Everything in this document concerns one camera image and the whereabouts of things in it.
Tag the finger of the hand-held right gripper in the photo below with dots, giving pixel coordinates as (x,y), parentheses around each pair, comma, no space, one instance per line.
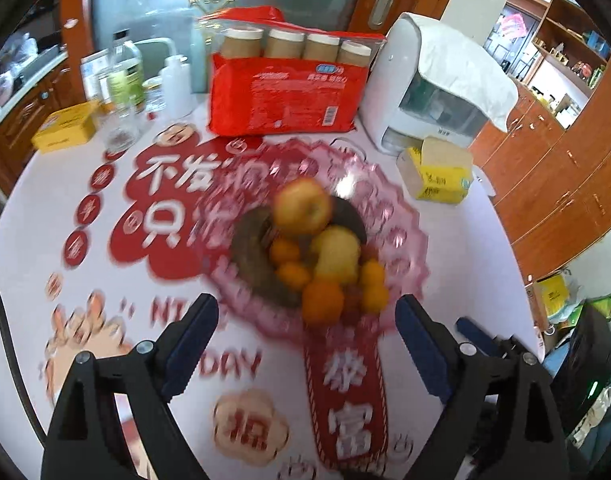
(478,335)

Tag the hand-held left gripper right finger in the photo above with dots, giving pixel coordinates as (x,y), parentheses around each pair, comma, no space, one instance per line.
(425,355)

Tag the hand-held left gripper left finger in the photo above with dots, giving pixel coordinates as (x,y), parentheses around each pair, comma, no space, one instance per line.
(193,345)

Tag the small yellow orange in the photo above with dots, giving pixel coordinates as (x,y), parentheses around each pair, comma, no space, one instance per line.
(373,272)

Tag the overripe brown banana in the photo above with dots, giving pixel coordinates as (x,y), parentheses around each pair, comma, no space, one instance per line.
(255,260)

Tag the large orange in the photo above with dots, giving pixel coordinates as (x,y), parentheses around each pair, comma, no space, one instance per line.
(324,302)

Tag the pink glass fruit bowl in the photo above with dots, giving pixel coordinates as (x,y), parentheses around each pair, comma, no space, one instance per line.
(385,200)

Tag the red apple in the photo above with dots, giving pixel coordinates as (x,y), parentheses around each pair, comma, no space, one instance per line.
(303,205)

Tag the green bag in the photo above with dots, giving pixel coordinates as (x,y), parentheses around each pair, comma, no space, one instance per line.
(600,305)

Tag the yellow bag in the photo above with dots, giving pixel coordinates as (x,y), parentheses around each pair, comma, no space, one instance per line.
(553,295)

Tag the printed white tablecloth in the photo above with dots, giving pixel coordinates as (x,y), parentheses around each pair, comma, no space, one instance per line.
(160,260)

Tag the yellow pear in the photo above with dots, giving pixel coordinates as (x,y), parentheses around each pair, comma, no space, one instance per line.
(335,255)

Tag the dark avocado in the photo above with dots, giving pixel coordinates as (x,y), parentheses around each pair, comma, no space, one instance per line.
(350,220)

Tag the yellow tissue box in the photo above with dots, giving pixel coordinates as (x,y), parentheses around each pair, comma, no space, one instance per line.
(440,180)

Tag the clear drinking glass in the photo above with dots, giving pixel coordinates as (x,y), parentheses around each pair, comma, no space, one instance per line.
(120,132)

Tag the small clear jar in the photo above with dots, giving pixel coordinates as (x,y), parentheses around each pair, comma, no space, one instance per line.
(155,97)

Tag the flat yellow box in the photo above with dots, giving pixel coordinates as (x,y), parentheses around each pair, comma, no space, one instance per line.
(65,127)

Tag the white squeeze bottle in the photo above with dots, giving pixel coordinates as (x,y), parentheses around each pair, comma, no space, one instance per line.
(178,90)

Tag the red package of cups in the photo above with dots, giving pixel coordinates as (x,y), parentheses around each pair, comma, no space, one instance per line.
(280,100)

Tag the white countertop appliance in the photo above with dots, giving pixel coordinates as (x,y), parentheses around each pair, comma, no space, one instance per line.
(390,85)

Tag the clear bottle green label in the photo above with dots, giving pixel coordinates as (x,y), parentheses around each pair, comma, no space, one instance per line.
(123,80)

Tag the white cloth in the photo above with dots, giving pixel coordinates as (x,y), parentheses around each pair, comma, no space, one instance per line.
(460,60)

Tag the wooden kitchen cabinet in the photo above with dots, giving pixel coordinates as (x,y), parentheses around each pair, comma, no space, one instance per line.
(25,110)

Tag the wooden open shelf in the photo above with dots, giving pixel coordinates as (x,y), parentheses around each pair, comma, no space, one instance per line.
(550,20)

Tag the glass sliding door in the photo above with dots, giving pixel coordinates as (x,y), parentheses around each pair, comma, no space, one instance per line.
(135,0)

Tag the wooden wall cabinets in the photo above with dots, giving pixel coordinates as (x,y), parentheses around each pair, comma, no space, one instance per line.
(560,175)

